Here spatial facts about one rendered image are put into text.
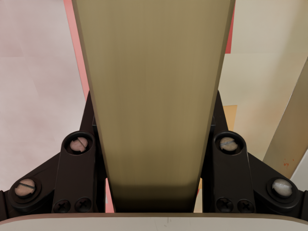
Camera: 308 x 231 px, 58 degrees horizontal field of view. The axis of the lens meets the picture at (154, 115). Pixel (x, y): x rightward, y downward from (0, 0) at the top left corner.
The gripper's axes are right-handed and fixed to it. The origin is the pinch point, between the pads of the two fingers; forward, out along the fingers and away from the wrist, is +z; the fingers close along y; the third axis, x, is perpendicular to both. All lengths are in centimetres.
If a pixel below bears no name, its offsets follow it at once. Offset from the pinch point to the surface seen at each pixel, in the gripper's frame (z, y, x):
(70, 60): 5.3, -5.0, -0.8
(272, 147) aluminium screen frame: 4.8, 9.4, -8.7
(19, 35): 5.3, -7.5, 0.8
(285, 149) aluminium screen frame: 3.4, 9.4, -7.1
